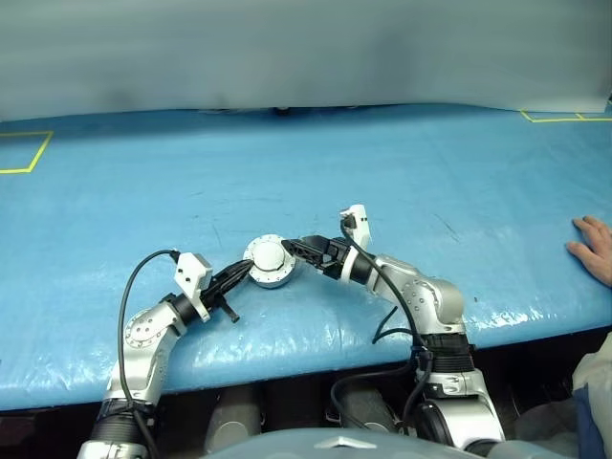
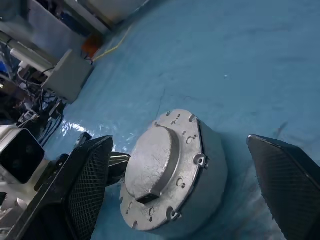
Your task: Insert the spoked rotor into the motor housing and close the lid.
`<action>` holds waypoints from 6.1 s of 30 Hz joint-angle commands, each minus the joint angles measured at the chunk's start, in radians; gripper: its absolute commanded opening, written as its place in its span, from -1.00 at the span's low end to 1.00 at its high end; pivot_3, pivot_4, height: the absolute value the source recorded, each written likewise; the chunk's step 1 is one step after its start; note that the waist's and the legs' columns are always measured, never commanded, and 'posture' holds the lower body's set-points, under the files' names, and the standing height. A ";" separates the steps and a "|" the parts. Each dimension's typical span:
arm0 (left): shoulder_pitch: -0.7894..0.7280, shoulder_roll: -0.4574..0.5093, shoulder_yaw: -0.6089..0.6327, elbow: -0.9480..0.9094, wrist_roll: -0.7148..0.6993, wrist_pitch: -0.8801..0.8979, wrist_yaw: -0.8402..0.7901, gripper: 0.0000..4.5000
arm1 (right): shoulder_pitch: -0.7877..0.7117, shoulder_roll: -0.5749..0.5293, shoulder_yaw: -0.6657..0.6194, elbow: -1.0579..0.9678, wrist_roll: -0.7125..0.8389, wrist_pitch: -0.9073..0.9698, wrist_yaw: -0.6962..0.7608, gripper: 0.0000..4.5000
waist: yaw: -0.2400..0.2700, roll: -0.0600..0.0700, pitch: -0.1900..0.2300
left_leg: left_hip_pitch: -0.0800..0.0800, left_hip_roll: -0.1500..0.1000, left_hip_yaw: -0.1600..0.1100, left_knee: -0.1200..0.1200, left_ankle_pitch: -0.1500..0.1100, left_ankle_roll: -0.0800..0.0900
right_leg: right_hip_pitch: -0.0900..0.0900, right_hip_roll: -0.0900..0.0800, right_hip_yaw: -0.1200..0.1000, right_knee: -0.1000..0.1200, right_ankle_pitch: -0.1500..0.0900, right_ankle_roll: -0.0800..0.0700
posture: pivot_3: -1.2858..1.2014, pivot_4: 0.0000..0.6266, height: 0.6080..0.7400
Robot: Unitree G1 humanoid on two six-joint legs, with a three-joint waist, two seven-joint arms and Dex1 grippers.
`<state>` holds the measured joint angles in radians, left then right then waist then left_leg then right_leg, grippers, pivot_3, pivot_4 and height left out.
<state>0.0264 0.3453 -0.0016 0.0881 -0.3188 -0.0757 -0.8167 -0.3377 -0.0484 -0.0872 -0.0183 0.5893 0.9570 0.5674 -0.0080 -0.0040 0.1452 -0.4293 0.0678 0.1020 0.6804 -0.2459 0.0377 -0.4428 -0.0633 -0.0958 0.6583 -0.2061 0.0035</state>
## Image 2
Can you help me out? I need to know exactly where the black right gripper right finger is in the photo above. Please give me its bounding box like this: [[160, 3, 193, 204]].
[[246, 134, 320, 240]]

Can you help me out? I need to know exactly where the black cable bundle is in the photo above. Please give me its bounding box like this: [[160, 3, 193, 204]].
[[0, 69, 66, 147]]

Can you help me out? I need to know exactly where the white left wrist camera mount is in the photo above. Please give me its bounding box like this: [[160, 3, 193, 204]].
[[0, 125, 52, 193]]

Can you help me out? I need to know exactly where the orange object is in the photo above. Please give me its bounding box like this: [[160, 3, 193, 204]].
[[81, 33, 104, 53]]

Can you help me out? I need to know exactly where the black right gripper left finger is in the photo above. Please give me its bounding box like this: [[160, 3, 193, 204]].
[[0, 134, 114, 240]]

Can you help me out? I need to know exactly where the yellow cable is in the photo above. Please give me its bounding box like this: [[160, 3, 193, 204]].
[[93, 24, 134, 63]]

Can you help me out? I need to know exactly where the white power adapter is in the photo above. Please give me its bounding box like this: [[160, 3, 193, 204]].
[[9, 48, 55, 74]]

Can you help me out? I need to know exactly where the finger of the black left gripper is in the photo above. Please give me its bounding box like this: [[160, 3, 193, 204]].
[[107, 151, 131, 186], [74, 132, 91, 146]]

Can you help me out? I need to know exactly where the grey round motor housing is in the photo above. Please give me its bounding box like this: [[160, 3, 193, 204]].
[[139, 119, 229, 237]]

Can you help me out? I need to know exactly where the silver round motor lid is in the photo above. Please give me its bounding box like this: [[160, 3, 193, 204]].
[[119, 108, 210, 232]]

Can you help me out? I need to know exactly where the white cabinet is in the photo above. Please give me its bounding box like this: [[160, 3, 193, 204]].
[[94, 0, 152, 32]]

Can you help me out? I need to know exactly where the blue plastic table cover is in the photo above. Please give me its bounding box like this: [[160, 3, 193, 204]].
[[42, 0, 320, 240]]

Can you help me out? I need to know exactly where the beige rectangular box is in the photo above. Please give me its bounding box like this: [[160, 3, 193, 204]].
[[41, 48, 95, 105]]

